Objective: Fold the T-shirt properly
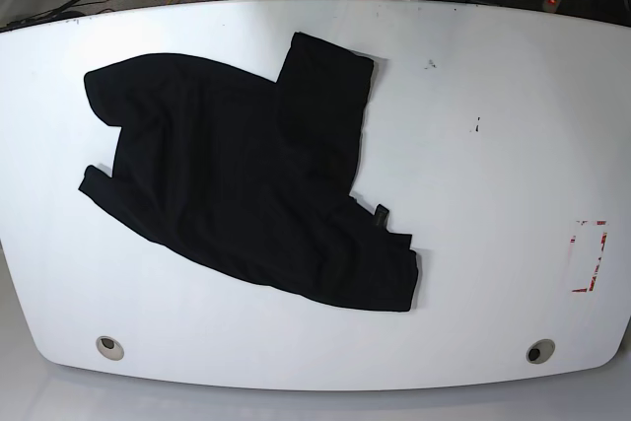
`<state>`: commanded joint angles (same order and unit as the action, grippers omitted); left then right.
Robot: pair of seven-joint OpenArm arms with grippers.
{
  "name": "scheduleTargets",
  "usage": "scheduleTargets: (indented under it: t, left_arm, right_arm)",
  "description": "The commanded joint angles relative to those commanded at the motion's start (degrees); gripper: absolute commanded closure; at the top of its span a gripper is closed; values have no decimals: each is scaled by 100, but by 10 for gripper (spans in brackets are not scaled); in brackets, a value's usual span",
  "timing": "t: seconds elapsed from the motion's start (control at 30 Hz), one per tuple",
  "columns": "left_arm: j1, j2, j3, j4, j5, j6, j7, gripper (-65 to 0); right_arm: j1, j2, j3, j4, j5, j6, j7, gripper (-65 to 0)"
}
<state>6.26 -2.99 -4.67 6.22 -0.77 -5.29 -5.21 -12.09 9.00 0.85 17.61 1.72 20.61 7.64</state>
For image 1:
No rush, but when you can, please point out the red tape rectangle marking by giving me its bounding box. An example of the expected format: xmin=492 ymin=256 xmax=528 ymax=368
xmin=567 ymin=220 xmax=608 ymax=294

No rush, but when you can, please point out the left table cable grommet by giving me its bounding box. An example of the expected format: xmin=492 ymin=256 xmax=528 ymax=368
xmin=96 ymin=336 xmax=124 ymax=361

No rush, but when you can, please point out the black T-shirt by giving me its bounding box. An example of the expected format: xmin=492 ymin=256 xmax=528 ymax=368
xmin=80 ymin=33 xmax=418 ymax=313

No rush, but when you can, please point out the right table cable grommet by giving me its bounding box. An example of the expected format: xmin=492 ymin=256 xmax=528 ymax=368
xmin=526 ymin=339 xmax=556 ymax=365

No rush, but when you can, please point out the table cable grommet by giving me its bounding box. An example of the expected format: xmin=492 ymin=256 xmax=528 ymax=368
xmin=526 ymin=339 xmax=556 ymax=365
xmin=96 ymin=336 xmax=124 ymax=361

